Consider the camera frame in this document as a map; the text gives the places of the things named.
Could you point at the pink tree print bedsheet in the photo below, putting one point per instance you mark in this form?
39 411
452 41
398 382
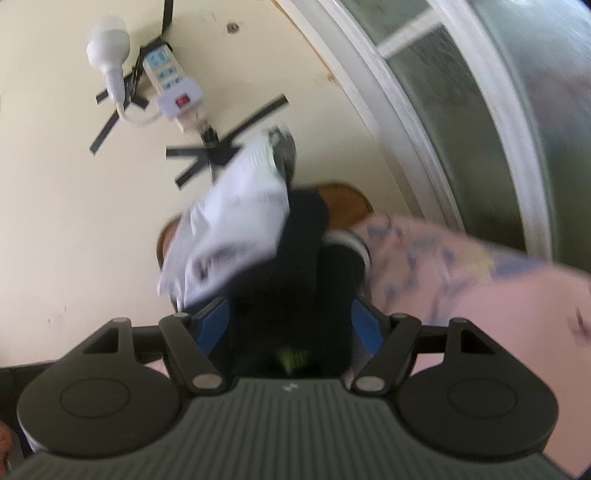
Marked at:
508 323

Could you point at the black tape strips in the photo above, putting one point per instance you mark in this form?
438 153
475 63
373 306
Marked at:
258 117

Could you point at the wall screw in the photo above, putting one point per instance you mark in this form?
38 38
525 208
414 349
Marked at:
232 27

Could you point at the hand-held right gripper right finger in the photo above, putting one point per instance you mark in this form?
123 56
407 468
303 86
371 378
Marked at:
369 327

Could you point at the white light bulb with socket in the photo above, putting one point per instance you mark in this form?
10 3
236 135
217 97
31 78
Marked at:
108 46

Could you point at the pile of black clothes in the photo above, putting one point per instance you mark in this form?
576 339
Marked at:
300 286

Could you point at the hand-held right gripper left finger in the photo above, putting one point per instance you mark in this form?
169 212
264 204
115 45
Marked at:
212 327

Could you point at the white wall power strip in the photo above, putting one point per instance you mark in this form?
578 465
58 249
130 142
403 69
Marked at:
171 83

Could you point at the brown wooden headboard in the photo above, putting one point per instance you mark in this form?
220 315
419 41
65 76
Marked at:
348 201

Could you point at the light blue polo shirt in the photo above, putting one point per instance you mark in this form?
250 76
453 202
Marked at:
231 221

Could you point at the white window frame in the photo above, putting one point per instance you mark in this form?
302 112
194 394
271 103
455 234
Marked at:
531 194

